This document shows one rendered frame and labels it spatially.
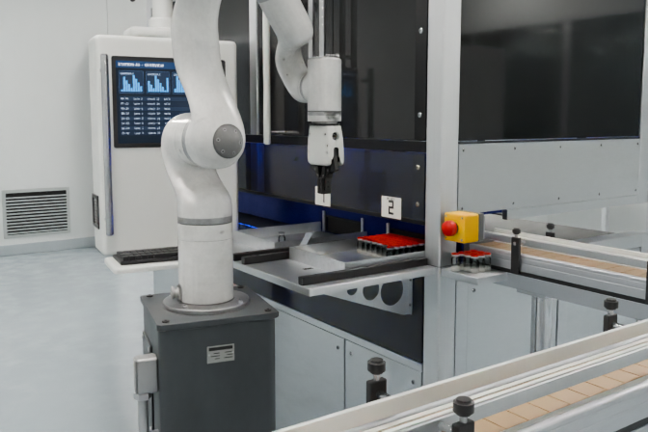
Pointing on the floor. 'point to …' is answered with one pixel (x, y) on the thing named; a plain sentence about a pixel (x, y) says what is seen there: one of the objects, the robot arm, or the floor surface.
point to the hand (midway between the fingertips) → (324, 185)
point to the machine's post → (442, 156)
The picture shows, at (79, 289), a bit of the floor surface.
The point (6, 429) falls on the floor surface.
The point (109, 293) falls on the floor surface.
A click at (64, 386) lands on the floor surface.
